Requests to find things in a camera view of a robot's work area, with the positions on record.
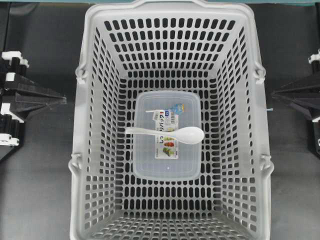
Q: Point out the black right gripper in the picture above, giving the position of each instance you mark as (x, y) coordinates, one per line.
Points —
(303, 95)

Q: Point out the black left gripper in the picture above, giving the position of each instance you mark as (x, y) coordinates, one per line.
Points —
(15, 107)

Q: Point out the white chinese soup spoon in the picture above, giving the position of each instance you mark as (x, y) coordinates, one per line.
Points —
(188, 135)

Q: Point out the grey plastic shopping basket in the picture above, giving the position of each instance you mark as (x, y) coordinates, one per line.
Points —
(206, 49)

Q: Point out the clear plastic food container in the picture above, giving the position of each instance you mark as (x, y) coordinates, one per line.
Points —
(162, 158)

